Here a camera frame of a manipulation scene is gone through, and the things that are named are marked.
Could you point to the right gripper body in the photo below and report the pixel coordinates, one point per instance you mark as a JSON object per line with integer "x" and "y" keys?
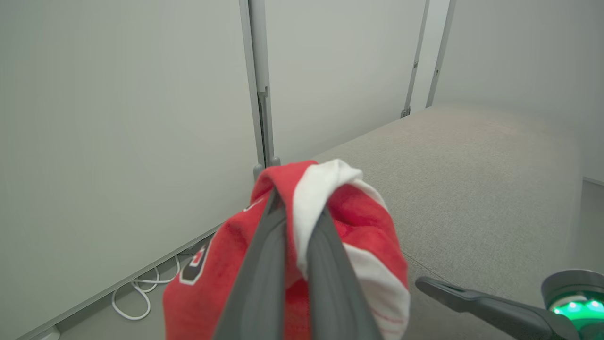
{"x": 580, "y": 302}

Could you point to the thin grey partition post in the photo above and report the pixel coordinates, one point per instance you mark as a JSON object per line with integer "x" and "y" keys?
{"x": 415, "y": 61}
{"x": 441, "y": 52}

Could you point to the grey metal partition post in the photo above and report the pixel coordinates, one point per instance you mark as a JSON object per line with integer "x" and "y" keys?
{"x": 259, "y": 71}

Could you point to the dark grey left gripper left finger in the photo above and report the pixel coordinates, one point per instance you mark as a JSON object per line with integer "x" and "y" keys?
{"x": 257, "y": 283}

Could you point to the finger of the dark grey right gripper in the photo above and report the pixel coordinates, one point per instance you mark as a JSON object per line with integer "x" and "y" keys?
{"x": 495, "y": 307}

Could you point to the red shorts with white band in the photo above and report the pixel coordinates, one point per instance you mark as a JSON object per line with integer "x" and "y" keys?
{"x": 363, "y": 222}

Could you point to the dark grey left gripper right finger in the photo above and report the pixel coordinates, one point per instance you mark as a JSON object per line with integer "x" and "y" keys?
{"x": 332, "y": 288}

